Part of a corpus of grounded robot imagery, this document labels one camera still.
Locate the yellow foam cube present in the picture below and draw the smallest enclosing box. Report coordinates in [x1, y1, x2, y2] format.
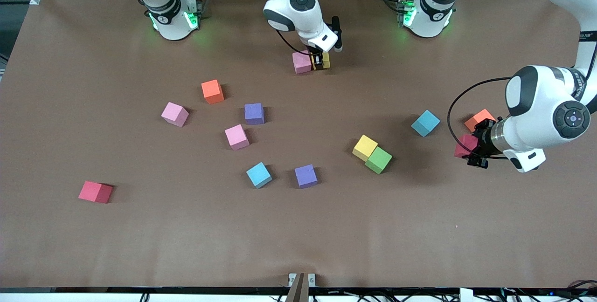
[352, 135, 379, 162]
[311, 50, 331, 70]

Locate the orange foam cube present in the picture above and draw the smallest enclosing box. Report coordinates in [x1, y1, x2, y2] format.
[201, 79, 225, 104]
[464, 109, 496, 132]

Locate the brown paper table cover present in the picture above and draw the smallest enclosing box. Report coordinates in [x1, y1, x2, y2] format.
[0, 0, 597, 289]

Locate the grey metal table bracket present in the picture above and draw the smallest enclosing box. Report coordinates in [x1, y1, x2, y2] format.
[288, 273, 316, 288]

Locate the brown wooden strip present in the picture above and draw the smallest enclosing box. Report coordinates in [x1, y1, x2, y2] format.
[285, 273, 310, 302]

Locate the purple foam cube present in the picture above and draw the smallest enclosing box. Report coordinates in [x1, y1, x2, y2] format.
[294, 165, 319, 189]
[244, 103, 265, 126]

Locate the blue foam cube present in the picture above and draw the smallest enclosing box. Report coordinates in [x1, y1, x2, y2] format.
[411, 110, 441, 137]
[246, 162, 273, 189]

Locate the green foam cube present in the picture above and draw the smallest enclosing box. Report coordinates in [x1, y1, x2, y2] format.
[365, 147, 393, 174]

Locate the pink foam cube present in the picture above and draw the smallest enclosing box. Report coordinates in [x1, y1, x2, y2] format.
[224, 124, 250, 151]
[161, 102, 190, 128]
[292, 51, 313, 75]

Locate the red foam cube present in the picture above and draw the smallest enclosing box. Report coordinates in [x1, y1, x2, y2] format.
[454, 134, 479, 158]
[78, 181, 114, 204]

